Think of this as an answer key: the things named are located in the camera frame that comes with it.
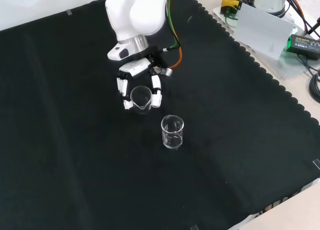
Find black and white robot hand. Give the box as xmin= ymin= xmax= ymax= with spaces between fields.
xmin=107 ymin=43 xmax=173 ymax=111

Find small clear glass beaker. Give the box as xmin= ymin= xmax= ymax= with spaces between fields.
xmin=130 ymin=85 xmax=153 ymax=115

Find wide clear glass beaker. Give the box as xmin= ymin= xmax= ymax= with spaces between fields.
xmin=160 ymin=114 xmax=185 ymax=150

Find black bench cloth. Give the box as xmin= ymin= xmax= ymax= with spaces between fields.
xmin=0 ymin=0 xmax=320 ymax=230

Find yellow stop button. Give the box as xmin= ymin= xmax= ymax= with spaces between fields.
xmin=219 ymin=0 xmax=243 ymax=15

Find pale grey board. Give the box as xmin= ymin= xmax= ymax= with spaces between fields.
xmin=233 ymin=2 xmax=295 ymax=61

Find black power adapter green label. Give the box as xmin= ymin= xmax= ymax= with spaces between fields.
xmin=285 ymin=34 xmax=320 ymax=60

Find orange and green arm cable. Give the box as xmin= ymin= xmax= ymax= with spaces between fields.
xmin=162 ymin=0 xmax=183 ymax=70

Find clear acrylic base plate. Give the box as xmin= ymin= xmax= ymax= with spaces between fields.
xmin=211 ymin=5 xmax=320 ymax=80

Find orange and black base cables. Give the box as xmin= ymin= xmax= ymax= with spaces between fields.
xmin=281 ymin=0 xmax=320 ymax=37

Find coiled black cable bundle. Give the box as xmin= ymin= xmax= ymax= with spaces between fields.
xmin=309 ymin=70 xmax=320 ymax=103

